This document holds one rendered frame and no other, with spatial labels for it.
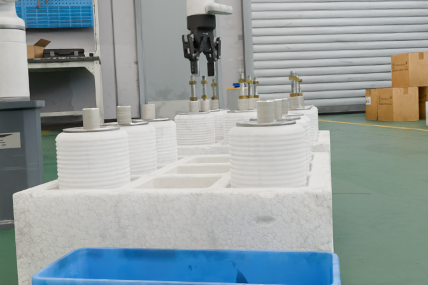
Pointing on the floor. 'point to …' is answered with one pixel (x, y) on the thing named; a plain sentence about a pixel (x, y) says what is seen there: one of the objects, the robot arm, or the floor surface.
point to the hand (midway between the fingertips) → (203, 71)
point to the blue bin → (190, 267)
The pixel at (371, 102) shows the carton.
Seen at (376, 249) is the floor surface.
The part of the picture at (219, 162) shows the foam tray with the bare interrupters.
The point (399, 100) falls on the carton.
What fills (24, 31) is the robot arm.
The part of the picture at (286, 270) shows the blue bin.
